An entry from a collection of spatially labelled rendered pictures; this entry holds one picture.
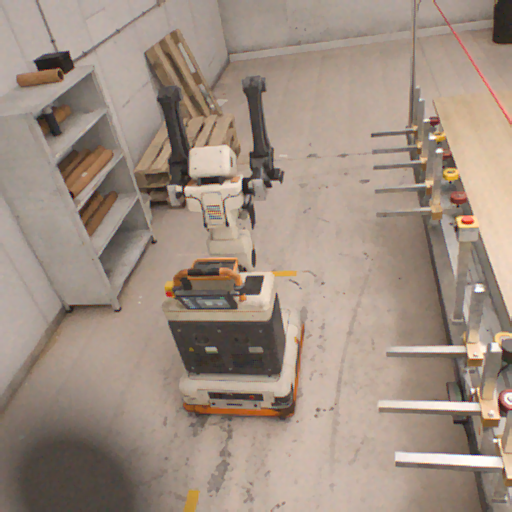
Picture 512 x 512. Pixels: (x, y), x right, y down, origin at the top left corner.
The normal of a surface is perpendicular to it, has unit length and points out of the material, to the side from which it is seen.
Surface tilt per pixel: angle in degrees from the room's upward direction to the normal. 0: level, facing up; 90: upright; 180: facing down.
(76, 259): 90
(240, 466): 0
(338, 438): 0
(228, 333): 90
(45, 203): 90
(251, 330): 90
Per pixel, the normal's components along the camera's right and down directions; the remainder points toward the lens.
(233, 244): -0.19, 0.49
